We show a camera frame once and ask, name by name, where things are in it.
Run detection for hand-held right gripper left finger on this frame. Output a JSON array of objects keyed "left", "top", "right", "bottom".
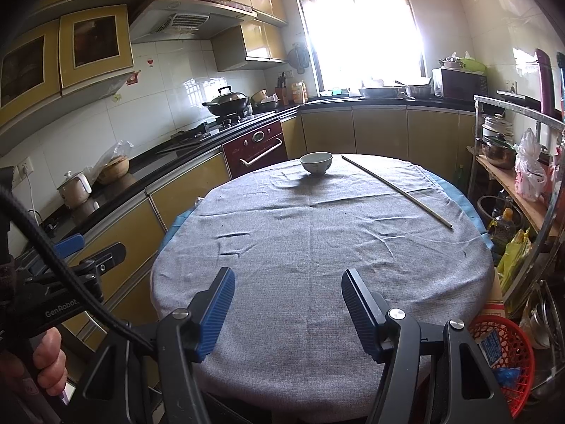
[{"left": 77, "top": 267, "right": 237, "bottom": 424}]

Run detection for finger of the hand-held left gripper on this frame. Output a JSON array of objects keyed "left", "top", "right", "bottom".
[
  {"left": 76, "top": 241, "right": 127, "bottom": 289},
  {"left": 25, "top": 232, "right": 86, "bottom": 275}
]

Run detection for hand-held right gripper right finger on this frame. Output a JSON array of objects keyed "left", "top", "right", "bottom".
[{"left": 341, "top": 267, "right": 515, "bottom": 424}]

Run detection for red plastic basket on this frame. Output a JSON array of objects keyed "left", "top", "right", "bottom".
[{"left": 467, "top": 314, "right": 536, "bottom": 421}]

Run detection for person's left hand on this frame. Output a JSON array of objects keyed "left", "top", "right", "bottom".
[{"left": 32, "top": 326, "right": 69, "bottom": 398}]

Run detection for grey tablecloth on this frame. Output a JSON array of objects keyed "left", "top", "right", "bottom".
[{"left": 150, "top": 153, "right": 494, "bottom": 412}]

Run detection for brown clay pot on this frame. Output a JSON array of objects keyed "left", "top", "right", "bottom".
[{"left": 96, "top": 154, "right": 130, "bottom": 186}]

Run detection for long thin wooden stick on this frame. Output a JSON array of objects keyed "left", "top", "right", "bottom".
[{"left": 341, "top": 154, "right": 454, "bottom": 230}]

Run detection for white ceramic bowl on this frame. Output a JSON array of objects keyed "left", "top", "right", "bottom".
[{"left": 300, "top": 151, "right": 334, "bottom": 176}]

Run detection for yellow plastic bag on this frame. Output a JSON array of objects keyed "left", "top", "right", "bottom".
[{"left": 497, "top": 229, "right": 531, "bottom": 294}]

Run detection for cooking oil bottle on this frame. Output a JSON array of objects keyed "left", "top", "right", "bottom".
[{"left": 488, "top": 208, "right": 517, "bottom": 254}]

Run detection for maroon built-in oven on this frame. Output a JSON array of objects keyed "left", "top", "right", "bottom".
[{"left": 221, "top": 119, "right": 289, "bottom": 180}]

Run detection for gas stove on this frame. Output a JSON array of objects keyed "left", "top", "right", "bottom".
[{"left": 171, "top": 114, "right": 261, "bottom": 142}]

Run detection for yellow lower kitchen cabinets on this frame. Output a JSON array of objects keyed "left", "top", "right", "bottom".
[{"left": 59, "top": 105, "right": 477, "bottom": 354}]

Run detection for black wok with lid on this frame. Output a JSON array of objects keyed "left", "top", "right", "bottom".
[{"left": 202, "top": 86, "right": 250, "bottom": 117}]

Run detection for steel cooking pot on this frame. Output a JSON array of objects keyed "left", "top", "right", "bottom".
[{"left": 482, "top": 137, "right": 517, "bottom": 170}]

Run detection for metal storage rack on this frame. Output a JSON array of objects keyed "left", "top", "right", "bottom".
[{"left": 465, "top": 94, "right": 565, "bottom": 400}]

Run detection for white and pink plastic bag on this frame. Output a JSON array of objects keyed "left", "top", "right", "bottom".
[{"left": 514, "top": 128, "right": 549, "bottom": 202}]

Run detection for steel basin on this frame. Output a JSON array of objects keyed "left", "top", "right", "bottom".
[{"left": 358, "top": 83, "right": 433, "bottom": 100}]

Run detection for black microwave oven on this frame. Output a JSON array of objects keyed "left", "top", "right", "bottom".
[{"left": 431, "top": 66, "right": 489, "bottom": 100}]

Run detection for range hood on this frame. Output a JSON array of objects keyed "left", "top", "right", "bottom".
[{"left": 128, "top": 0, "right": 289, "bottom": 45}]

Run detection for kitchen window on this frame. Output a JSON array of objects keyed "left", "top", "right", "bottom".
[{"left": 289, "top": 0, "right": 427, "bottom": 94}]

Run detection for purple thermos bottle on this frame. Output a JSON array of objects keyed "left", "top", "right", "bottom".
[{"left": 535, "top": 48, "right": 556, "bottom": 116}]

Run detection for white wall socket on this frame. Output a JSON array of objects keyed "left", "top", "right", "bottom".
[{"left": 12, "top": 158, "right": 35, "bottom": 182}]

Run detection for yellow glass-door wall cabinets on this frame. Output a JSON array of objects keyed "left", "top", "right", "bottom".
[{"left": 0, "top": 4, "right": 135, "bottom": 118}]

